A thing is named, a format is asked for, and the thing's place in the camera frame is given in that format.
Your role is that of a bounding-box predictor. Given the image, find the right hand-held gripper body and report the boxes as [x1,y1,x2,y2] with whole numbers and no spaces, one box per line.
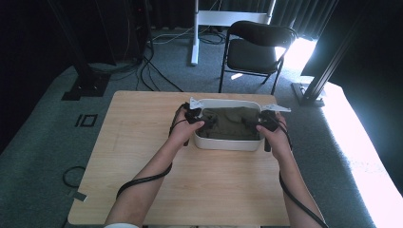
[259,104,292,132]

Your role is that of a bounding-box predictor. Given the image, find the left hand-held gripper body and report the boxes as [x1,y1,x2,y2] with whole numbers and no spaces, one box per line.
[182,97,206,125]

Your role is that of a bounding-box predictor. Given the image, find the olive green pants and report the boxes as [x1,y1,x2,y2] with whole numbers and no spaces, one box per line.
[198,105,261,142]

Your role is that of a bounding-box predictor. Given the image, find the white plastic bin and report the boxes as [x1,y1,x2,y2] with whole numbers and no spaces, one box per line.
[192,98,266,153]

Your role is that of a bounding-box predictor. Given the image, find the person's left hand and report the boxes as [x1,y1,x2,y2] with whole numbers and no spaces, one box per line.
[168,108,206,150]

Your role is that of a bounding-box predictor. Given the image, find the person's right hand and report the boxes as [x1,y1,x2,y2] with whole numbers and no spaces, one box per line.
[255,111,293,162]

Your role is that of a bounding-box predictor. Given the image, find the black aluminium profile stand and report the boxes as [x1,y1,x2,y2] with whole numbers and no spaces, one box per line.
[291,0,374,108]

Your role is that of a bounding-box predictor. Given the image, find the black folding chair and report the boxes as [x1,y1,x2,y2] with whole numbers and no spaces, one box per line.
[218,20,299,96]

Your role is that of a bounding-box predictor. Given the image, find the dark curtain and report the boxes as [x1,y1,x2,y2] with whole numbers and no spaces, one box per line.
[272,0,338,41]

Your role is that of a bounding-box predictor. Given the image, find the black stand with square base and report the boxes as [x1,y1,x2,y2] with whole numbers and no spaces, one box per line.
[47,0,111,102]

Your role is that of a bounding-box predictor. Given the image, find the white sleeve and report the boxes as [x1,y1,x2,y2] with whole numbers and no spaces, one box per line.
[104,222,140,228]

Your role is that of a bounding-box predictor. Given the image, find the grey tape piece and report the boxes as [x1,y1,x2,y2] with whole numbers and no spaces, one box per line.
[72,191,88,203]

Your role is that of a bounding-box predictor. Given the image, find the black floor cable bundle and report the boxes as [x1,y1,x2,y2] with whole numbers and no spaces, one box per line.
[135,29,184,93]

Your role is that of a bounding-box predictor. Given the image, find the white floor cable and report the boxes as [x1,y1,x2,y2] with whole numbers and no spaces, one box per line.
[151,26,195,46]

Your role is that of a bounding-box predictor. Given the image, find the white metal desk frame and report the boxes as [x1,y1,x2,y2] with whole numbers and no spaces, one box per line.
[190,0,278,67]

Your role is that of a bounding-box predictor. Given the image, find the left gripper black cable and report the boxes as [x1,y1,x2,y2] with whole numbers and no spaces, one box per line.
[115,103,188,201]

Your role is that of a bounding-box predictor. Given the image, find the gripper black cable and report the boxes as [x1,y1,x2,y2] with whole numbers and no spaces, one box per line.
[278,117,331,228]
[115,103,188,201]

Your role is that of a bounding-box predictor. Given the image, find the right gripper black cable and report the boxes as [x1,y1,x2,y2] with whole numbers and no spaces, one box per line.
[278,117,331,228]

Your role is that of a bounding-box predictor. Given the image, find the black cable loop on floor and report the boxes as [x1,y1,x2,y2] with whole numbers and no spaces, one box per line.
[62,165,86,189]

